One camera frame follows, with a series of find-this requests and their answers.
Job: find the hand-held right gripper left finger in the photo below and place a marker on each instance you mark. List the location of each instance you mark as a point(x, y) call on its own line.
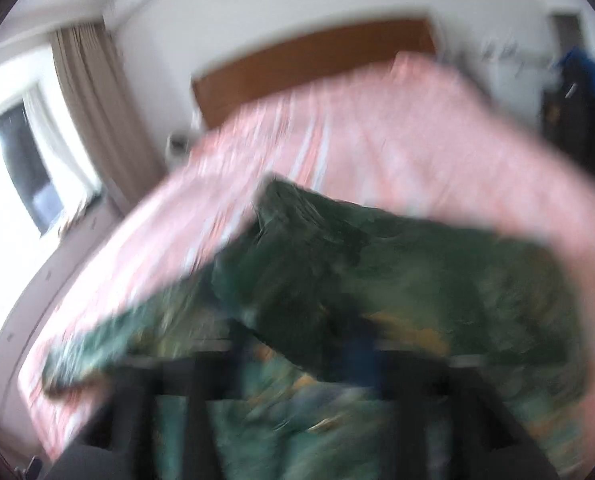
point(197, 410)

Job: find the green patterned quilt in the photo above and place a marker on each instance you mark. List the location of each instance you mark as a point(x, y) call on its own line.
point(387, 270)

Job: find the brown wooden headboard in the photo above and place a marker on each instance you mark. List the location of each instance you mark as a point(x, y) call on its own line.
point(297, 67)

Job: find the dark hanging clothes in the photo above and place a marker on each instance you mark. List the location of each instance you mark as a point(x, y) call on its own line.
point(577, 105)

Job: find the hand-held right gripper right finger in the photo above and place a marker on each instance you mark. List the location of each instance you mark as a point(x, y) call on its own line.
point(360, 350)

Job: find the window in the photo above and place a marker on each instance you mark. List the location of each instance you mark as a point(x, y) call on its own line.
point(22, 170)

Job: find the beige curtain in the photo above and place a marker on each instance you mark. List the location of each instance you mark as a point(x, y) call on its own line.
point(102, 110)

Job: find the pink striped bed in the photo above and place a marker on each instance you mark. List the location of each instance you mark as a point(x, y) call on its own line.
point(377, 135)

